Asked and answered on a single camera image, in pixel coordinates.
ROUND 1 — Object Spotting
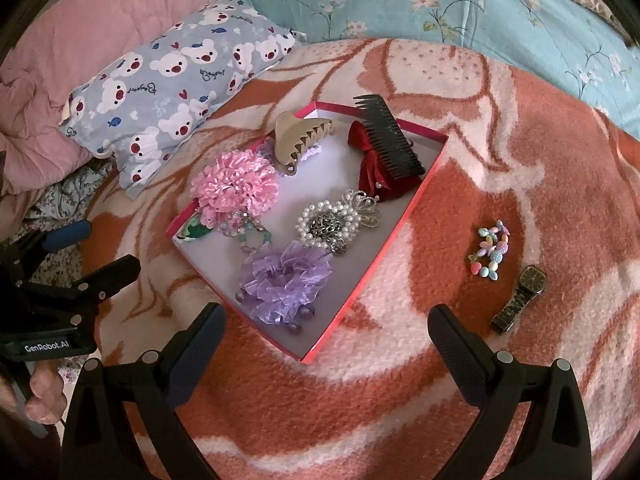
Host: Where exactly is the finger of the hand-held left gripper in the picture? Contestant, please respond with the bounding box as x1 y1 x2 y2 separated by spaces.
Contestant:
50 254 142 329
10 222 94 267

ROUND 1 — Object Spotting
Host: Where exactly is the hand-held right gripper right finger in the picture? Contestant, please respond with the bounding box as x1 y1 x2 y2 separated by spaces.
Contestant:
427 304 609 480

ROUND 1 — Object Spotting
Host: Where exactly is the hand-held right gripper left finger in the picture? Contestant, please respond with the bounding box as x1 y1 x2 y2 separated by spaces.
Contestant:
60 302 228 480

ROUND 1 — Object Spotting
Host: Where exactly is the green leaf hair clip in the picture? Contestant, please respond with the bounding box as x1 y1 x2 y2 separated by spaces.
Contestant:
175 212 216 242

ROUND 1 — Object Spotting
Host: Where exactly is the purple organza flower hair tie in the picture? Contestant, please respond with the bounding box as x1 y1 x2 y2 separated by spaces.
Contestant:
235 240 335 334

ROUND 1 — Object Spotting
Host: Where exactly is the clear crystal bead bracelet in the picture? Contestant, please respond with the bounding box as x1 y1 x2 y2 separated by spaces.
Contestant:
217 210 274 257

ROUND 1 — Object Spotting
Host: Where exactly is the pink cardboard box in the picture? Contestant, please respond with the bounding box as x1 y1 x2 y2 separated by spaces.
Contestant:
166 101 451 365

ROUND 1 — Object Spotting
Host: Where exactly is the pink flower hair tie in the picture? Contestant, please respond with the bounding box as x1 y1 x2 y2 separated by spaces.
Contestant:
190 150 280 227

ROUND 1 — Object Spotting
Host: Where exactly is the silver pearl crown comb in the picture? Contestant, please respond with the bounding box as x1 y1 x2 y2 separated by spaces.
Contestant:
295 189 384 256

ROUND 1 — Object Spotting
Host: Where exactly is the red bow hair clip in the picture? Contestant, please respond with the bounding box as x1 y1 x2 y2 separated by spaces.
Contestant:
347 120 402 204

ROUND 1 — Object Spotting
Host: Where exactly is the black hair comb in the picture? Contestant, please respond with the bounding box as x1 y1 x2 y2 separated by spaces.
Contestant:
352 94 427 181

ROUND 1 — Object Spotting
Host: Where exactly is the beige claw hair clip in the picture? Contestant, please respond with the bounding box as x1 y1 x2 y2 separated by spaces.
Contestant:
274 111 334 177

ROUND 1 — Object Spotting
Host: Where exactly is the person's left forearm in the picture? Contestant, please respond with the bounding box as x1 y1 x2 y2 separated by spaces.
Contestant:
0 405 63 480

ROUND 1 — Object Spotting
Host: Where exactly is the person's left hand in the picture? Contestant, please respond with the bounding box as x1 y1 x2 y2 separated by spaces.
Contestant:
22 360 69 424

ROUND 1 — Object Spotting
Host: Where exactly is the grey floral bed sheet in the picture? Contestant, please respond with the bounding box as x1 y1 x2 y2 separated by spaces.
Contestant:
0 157 119 291

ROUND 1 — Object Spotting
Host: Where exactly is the dark metal wristwatch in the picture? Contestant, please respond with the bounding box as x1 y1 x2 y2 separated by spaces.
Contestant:
490 265 547 336

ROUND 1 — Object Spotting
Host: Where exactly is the grey bear print pillow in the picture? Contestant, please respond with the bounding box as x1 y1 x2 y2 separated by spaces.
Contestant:
59 0 309 201

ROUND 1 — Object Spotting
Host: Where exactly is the pink quilt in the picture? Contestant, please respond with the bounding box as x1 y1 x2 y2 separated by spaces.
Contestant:
0 0 241 196

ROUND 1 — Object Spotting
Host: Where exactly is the orange and cream blanket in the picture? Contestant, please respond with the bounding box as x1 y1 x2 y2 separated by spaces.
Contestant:
75 35 640 480

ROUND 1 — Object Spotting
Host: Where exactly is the pastel bead bracelet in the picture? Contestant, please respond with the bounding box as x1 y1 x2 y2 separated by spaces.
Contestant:
467 220 511 281

